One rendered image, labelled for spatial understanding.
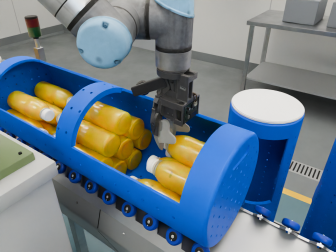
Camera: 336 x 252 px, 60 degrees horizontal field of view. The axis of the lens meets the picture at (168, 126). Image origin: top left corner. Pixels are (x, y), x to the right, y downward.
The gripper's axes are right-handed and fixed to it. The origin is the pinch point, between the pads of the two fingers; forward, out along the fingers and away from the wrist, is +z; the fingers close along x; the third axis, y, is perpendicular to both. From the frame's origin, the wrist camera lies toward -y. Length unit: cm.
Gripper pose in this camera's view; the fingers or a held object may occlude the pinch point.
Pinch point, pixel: (164, 139)
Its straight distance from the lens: 74.2
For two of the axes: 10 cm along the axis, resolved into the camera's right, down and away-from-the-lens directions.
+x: 5.8, -4.4, 6.8
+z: -0.1, 8.4, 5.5
